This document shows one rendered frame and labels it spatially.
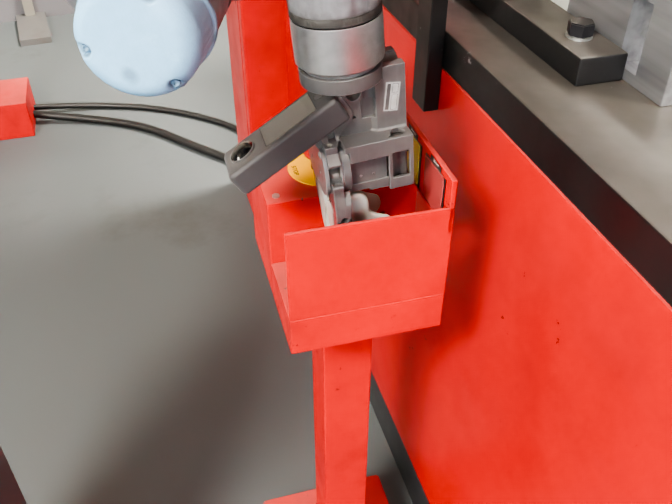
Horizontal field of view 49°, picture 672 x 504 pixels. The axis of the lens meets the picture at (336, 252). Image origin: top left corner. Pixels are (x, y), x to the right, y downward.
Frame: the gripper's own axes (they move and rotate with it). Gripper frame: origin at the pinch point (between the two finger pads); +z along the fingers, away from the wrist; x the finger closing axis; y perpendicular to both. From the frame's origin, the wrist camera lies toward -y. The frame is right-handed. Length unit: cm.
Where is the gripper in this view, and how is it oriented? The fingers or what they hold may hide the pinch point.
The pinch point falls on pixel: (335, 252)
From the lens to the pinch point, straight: 73.6
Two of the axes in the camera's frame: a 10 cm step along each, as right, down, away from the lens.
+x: -2.6, -6.0, 7.6
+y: 9.6, -2.3, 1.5
